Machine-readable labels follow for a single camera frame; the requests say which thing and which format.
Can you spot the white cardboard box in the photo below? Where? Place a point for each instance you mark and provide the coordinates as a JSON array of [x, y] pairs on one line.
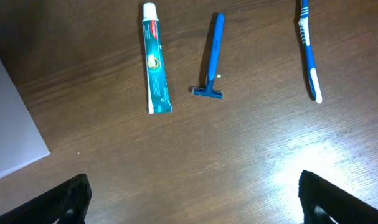
[[20, 140]]

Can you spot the blue disposable razor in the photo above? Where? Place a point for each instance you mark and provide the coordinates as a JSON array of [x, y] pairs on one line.
[[211, 52]]

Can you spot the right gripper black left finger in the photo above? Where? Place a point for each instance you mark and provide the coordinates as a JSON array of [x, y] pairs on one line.
[[65, 203]]

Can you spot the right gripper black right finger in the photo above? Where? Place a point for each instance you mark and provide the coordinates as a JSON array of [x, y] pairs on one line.
[[323, 202]]

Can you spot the blue white toothbrush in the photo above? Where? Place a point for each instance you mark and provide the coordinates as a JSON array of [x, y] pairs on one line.
[[310, 63]]

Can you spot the teal toothpaste tube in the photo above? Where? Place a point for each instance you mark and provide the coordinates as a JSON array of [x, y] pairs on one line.
[[158, 93]]

